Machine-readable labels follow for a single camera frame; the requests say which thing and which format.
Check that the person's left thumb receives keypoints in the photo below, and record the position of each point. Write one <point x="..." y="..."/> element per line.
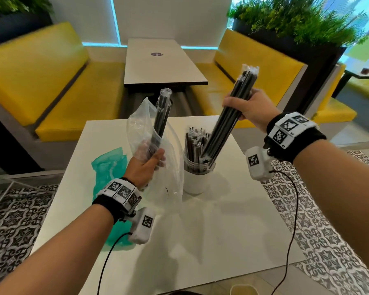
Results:
<point x="156" y="160"/>

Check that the small dark planter box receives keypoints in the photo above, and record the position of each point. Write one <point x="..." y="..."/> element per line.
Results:
<point x="15" y="27"/>

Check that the white straw holder cup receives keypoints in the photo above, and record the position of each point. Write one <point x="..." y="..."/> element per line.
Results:
<point x="196" y="182"/>

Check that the green plastic bag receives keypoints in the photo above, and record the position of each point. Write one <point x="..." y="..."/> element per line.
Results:
<point x="106" y="172"/>

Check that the dark round table sticker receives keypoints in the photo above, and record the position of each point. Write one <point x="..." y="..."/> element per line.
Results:
<point x="156" y="54"/>

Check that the beige round container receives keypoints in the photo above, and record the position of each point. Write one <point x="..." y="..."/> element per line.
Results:
<point x="243" y="290"/>

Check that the long yellow bench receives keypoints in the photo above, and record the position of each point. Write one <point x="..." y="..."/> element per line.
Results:
<point x="49" y="79"/>

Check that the group of wrapped straws upright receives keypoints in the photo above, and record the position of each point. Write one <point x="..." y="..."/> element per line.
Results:
<point x="193" y="144"/>

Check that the yellow bench with white side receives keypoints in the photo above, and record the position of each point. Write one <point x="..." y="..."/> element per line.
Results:
<point x="264" y="66"/>

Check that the clear plastic bag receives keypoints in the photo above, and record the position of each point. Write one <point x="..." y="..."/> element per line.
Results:
<point x="169" y="181"/>

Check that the black wristband with markers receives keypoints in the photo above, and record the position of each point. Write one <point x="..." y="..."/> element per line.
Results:
<point x="290" y="132"/>
<point x="120" y="195"/>

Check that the large dark planter box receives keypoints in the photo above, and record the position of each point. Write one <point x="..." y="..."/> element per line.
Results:
<point x="310" y="61"/>

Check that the small green plant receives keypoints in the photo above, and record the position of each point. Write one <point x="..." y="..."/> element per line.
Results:
<point x="15" y="4"/>

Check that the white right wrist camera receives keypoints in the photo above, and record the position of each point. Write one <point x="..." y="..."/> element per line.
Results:
<point x="258" y="164"/>

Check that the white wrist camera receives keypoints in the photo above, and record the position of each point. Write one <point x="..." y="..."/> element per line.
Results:
<point x="258" y="164"/>
<point x="143" y="225"/>

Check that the white rectangular table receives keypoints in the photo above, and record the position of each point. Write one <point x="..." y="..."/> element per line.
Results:
<point x="163" y="67"/>

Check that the black left wristband with markers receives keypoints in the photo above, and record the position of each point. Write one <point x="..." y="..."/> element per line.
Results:
<point x="120" y="195"/>

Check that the small bundle of black straws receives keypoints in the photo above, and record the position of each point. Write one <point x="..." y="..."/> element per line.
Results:
<point x="162" y="116"/>

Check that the large bundle of black straws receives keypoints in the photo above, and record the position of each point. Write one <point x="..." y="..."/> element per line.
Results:
<point x="233" y="107"/>

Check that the person's right fingers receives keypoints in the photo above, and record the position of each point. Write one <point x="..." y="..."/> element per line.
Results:
<point x="233" y="102"/>

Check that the black right wristband with markers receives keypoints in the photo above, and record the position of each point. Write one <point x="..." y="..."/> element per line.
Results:
<point x="290" y="132"/>

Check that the white table with black edge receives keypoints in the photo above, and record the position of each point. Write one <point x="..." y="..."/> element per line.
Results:
<point x="356" y="69"/>

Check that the person's left hand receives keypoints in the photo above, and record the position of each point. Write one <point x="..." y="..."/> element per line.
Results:
<point x="138" y="172"/>

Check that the person's right forearm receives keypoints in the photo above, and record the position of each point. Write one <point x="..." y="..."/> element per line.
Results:
<point x="344" y="193"/>

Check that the large green plant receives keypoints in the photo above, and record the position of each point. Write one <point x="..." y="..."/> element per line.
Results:
<point x="295" y="18"/>

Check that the person's left forearm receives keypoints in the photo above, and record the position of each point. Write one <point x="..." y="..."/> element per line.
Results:
<point x="58" y="258"/>

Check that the person's right hand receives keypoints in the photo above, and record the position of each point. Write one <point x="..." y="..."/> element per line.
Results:
<point x="258" y="109"/>

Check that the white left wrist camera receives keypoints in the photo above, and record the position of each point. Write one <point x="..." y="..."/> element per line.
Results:
<point x="143" y="225"/>

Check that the small yellow bench seat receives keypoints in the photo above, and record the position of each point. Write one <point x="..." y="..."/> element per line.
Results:
<point x="335" y="112"/>

